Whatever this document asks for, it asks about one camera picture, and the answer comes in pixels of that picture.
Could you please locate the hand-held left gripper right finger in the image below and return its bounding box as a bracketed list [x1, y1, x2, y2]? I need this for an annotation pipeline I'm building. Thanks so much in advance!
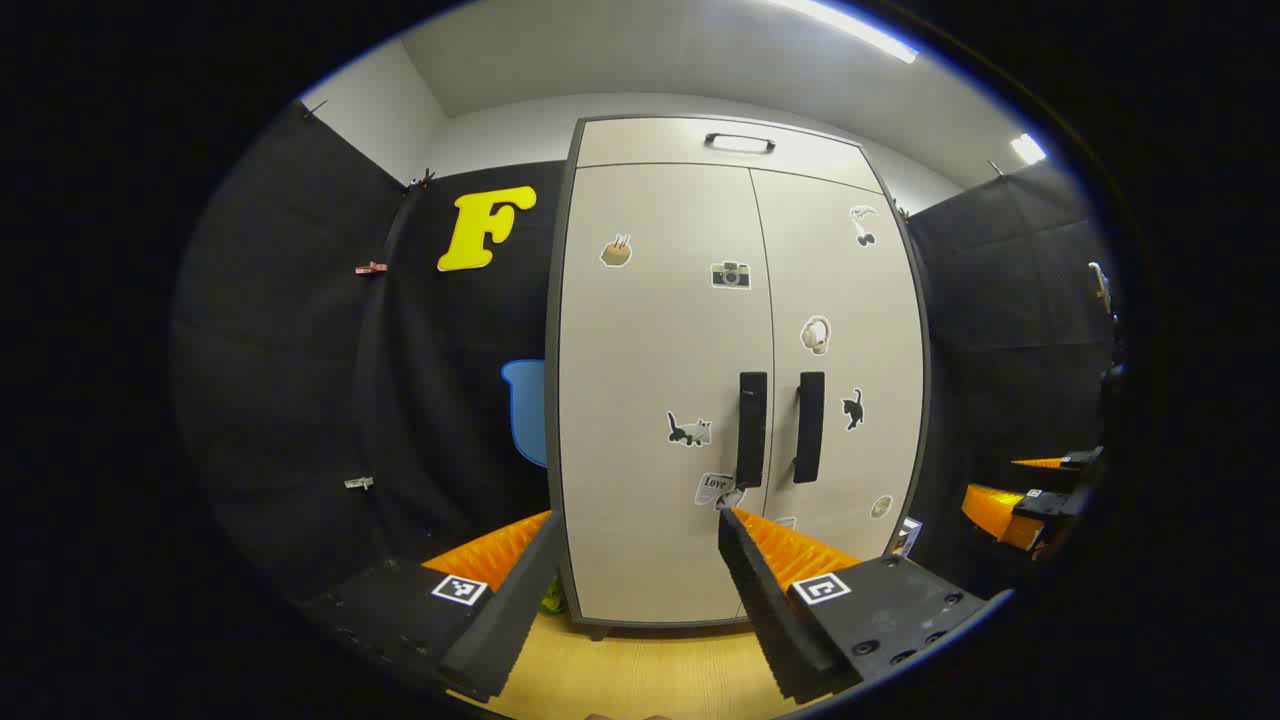
[717, 507, 1011, 706]

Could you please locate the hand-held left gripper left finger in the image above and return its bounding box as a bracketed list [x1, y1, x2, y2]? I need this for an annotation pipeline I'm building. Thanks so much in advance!
[300, 510, 568, 704]

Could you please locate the black door handle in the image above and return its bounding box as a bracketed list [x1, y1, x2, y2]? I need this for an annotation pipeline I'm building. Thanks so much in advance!
[793, 372, 826, 485]
[737, 372, 769, 489]

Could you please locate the beige cabinet door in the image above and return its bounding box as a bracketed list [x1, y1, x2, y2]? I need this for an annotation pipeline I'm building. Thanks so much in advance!
[557, 163, 776, 626]
[750, 168, 926, 566]

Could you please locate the beige double-door shoe cabinet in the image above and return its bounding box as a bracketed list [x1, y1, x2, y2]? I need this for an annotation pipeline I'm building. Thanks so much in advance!
[545, 113, 933, 641]

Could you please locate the black backdrop cloth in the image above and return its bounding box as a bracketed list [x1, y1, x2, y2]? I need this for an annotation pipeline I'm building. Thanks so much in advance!
[905, 160, 1126, 601]
[172, 100, 566, 641]

